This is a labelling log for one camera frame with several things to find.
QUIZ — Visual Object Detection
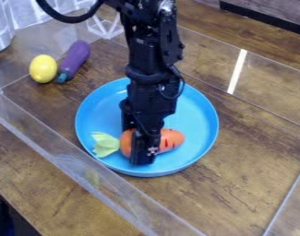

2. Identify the purple toy eggplant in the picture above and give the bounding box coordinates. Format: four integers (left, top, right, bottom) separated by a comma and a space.
56, 41, 90, 83

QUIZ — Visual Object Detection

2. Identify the dark wooden board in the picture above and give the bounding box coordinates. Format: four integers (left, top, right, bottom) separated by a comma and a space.
219, 0, 300, 34

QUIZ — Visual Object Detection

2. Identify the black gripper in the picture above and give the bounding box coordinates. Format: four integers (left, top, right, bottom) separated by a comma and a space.
119, 77, 182, 165

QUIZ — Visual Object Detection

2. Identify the clear acrylic barrier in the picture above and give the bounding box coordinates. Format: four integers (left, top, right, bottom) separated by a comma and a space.
0, 80, 206, 236

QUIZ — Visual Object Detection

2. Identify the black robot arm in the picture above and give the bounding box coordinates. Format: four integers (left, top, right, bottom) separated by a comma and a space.
104, 0, 183, 165

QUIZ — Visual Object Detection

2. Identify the clear acrylic stand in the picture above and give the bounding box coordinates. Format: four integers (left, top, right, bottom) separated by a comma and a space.
86, 14, 123, 40

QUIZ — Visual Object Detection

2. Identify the blue round tray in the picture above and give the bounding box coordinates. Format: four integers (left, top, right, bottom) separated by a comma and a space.
74, 78, 219, 177

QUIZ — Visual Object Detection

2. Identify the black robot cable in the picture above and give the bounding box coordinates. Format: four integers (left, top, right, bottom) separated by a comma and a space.
33, 0, 106, 25

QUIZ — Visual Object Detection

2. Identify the orange toy carrot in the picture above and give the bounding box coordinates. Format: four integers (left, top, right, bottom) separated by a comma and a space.
91, 128, 185, 159

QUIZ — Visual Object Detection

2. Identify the grey white curtain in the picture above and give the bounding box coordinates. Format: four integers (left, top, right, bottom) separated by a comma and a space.
0, 0, 98, 51

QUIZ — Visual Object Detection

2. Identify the yellow toy lemon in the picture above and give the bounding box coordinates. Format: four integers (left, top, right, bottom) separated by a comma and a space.
28, 54, 56, 84

